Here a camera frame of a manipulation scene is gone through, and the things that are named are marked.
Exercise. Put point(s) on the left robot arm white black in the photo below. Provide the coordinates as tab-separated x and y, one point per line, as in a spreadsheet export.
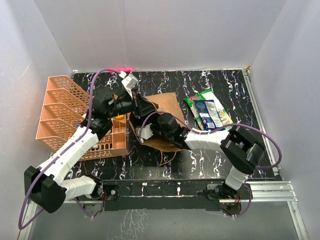
46	185

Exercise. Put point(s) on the brown paper bag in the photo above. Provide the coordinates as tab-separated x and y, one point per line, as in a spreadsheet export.
166	102

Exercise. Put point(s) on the peach plastic desk organizer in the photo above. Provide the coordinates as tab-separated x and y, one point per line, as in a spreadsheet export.
64	106

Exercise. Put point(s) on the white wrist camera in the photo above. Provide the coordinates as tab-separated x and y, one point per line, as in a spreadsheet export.
129	81
145	133

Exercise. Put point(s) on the yellow object in organizer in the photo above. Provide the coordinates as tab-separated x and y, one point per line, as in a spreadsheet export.
120	117

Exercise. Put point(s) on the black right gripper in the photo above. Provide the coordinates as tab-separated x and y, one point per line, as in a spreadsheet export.
153	126

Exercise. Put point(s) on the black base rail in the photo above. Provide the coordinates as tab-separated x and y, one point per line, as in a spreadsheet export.
167	194

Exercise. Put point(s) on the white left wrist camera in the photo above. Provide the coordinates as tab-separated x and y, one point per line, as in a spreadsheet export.
129	81

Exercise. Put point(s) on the blue snack bag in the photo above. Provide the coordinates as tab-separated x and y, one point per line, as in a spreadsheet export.
208	114

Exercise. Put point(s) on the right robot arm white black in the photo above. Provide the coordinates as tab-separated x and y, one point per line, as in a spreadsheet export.
242	149

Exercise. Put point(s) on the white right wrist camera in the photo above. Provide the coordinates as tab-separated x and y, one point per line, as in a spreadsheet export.
145	133

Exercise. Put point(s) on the red LED strip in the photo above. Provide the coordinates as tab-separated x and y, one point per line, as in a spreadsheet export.
124	69

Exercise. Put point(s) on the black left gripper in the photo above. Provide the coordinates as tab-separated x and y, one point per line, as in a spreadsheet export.
142	106

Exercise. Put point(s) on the green Chuba snack bag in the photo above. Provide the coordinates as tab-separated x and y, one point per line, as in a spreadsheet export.
207	95

